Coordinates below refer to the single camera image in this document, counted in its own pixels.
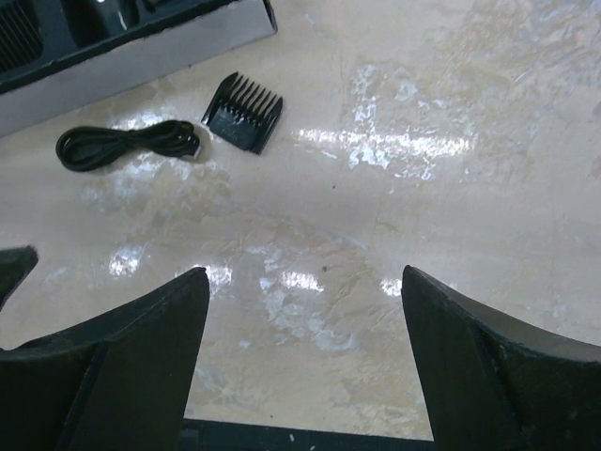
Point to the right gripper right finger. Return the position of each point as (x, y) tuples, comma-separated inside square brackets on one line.
[(494, 382)]

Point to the white cardboard box lid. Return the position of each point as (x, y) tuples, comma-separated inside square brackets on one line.
[(131, 65)]

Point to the black plastic insert tray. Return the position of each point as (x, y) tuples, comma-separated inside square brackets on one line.
[(75, 31)]

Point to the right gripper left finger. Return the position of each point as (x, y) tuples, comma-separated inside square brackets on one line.
[(119, 381)]

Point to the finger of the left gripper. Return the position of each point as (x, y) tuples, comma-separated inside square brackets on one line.
[(15, 264)]

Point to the guard comb in tray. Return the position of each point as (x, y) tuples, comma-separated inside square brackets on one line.
[(21, 41)]

